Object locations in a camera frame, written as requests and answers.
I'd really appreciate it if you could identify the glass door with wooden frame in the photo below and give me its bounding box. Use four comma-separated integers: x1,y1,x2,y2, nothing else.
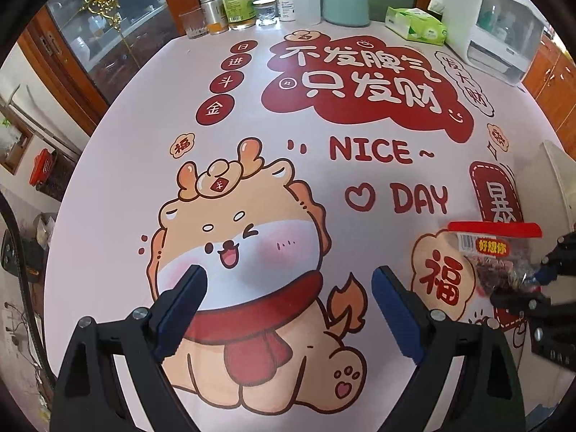
18,0,181,136

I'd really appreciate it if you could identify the white sterilizer cabinet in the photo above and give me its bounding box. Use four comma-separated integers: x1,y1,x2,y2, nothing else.
443,0,552,86

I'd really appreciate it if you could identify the clear glass cup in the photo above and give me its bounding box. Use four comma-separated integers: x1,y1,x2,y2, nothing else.
179,8,208,40

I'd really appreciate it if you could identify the white plastic bin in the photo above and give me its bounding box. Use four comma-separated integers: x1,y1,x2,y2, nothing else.
517,139,576,253

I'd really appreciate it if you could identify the silver orange tin can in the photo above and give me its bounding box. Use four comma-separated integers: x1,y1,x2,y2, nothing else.
201,0,229,35

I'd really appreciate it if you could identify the red-topped dried date packet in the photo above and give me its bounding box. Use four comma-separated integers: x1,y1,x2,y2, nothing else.
447,221,543,300

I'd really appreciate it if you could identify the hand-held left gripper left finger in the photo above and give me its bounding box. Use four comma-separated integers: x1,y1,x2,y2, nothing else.
49,265,208,432

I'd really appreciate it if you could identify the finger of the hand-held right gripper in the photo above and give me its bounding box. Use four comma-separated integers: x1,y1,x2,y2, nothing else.
490,289,576,320
535,231,576,286

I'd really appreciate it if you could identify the green tissue pack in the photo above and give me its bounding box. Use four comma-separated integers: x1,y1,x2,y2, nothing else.
386,6,448,46

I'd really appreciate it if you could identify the wooden wall cabinet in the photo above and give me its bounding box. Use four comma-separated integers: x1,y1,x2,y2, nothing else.
522,36,576,145

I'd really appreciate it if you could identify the printed pink table mat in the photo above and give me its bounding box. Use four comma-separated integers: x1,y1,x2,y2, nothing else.
42,13,576,432

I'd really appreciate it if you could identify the red plastic item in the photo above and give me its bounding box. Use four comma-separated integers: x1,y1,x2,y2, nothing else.
31,148,57,183

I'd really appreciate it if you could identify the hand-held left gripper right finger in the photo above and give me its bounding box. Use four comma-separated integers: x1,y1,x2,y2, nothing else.
372,265,527,432

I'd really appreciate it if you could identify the small glass jar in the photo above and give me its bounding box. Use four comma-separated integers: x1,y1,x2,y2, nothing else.
253,0,277,26

